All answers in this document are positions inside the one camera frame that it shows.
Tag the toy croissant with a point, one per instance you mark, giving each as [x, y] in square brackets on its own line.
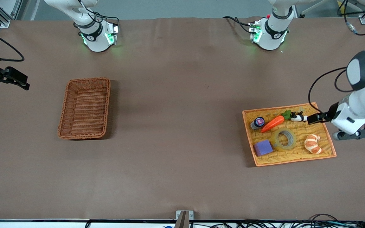
[312, 144]

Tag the white table edge rail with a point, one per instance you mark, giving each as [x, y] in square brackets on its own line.
[43, 224]

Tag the black white panda toy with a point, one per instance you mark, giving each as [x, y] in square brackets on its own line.
[297, 118]

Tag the thin metal stand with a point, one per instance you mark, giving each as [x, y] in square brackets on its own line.
[302, 15]

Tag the orange toy carrot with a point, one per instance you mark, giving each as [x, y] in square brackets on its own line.
[272, 123]

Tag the brown table cover cloth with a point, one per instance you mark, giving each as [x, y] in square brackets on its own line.
[182, 158]

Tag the orange yellow wicker tray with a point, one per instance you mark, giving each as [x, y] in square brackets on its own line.
[290, 155]

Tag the aluminium frame profile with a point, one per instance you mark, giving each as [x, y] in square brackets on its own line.
[3, 20]

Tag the clear yellowish tape roll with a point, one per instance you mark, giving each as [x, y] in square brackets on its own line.
[275, 142]

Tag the small aluminium corner bracket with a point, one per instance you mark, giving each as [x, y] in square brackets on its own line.
[364, 20]

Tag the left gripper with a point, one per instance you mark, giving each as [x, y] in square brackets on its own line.
[330, 114]

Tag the small jar blue lid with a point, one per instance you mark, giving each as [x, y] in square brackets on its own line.
[259, 122]

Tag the purple foam block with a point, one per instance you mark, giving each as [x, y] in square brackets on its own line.
[263, 148]

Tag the brown wicker basket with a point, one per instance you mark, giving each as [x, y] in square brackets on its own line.
[84, 107]

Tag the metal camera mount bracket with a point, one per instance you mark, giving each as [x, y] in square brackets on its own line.
[184, 218]

